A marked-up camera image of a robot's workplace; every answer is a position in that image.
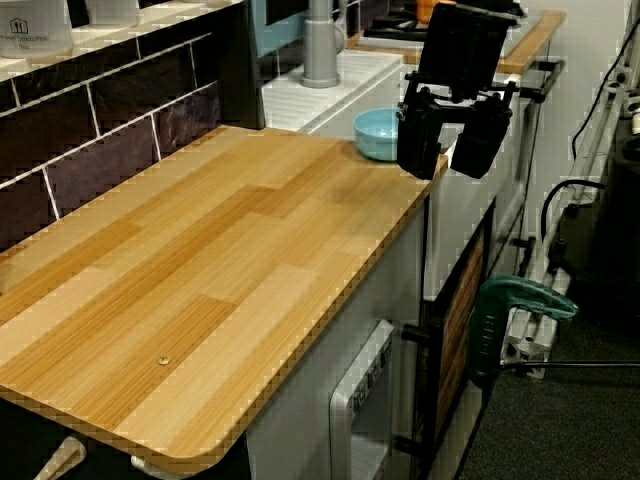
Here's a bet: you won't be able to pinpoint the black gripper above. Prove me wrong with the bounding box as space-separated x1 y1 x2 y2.
397 2 521 181

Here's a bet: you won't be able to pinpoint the light blue bowl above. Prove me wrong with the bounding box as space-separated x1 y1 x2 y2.
353 108 404 162

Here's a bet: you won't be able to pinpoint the black towel bar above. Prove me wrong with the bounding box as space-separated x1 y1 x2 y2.
504 58 567 104

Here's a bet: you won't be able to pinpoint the black toy stove top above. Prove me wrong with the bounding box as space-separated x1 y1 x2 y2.
362 9 521 45

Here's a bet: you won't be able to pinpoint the orange toy item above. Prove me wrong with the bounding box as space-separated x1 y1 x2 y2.
415 0 442 24

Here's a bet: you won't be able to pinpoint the grey toy faucet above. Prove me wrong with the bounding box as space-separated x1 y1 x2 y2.
301 0 347 89

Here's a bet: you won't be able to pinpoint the black framed wooden panel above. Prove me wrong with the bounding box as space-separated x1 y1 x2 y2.
418 199 497 480

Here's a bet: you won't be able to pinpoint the grey framed appliance door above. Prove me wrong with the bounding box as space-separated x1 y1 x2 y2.
327 319 397 480

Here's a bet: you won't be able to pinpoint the white plastic jar with lid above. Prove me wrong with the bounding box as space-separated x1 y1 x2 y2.
84 0 144 27
0 0 74 59

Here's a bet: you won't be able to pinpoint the white wooden peg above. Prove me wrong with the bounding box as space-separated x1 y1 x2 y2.
33 435 88 480

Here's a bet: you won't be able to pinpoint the black cable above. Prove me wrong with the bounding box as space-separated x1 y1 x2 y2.
541 179 607 247
571 0 640 157

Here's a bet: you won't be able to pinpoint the green clamp handle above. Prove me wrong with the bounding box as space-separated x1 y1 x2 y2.
467 277 580 387

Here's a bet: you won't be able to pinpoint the aluminium extrusion frame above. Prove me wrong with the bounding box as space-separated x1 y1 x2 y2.
499 49 640 380

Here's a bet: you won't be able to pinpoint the black shelf post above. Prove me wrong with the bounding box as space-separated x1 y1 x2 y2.
209 0 267 131

